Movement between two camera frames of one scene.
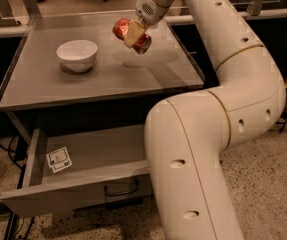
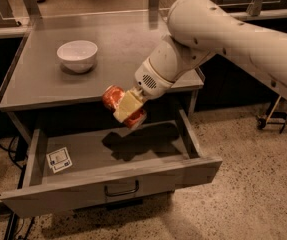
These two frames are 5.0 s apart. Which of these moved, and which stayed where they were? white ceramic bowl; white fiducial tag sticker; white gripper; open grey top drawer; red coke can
Moved: red coke can; white gripper
Stayed: white ceramic bowl; open grey top drawer; white fiducial tag sticker
